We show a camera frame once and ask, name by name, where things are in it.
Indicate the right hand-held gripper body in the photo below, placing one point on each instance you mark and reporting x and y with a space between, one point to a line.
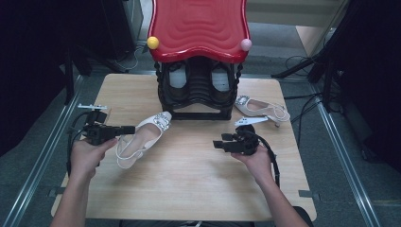
247 142

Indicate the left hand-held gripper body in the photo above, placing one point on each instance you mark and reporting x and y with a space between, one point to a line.
96 134

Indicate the white slingback heeled shoe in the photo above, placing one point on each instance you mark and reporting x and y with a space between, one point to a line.
261 108
151 126

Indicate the black leather shoe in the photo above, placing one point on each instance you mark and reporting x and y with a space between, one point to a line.
222 96
178 94

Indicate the red and black shoe rack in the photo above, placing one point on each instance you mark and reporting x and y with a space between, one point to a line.
198 28

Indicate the person's right hand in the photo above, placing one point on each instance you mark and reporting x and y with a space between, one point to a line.
260 165

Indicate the person's left hand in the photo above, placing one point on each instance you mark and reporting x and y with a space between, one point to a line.
83 159

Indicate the black metal stand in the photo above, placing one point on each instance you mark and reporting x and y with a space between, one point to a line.
70 78

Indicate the yellow ball knob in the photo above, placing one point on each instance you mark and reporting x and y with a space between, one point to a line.
153 43

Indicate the black tripod stand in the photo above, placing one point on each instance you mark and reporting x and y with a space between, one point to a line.
302 66

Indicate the pink ball knob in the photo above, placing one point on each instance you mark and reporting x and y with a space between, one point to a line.
246 44

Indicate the dark curtain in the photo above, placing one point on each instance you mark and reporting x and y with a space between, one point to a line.
372 63
31 63

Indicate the dark cabinet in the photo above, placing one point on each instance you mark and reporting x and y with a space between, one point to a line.
116 25

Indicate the tan wooden board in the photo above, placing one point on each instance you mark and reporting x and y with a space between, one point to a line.
312 39

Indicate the metal floor rail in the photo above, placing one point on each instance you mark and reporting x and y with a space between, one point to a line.
41 157
346 164

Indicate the grey table bracket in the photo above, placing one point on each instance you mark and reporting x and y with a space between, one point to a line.
53 192
309 195

